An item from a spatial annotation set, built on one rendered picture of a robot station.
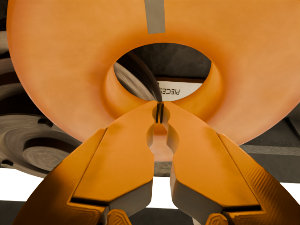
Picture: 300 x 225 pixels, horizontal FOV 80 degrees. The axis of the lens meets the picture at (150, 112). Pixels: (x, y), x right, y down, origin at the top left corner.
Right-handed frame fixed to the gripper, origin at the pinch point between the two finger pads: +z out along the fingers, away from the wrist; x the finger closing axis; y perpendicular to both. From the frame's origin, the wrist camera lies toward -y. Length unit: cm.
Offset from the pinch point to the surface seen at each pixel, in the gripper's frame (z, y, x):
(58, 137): 15.7, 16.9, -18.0
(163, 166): 53, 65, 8
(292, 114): 781, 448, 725
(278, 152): 390, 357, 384
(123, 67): 19.6, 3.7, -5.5
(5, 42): 18.6, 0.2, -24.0
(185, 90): 36.7, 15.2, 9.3
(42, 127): 12.4, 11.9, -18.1
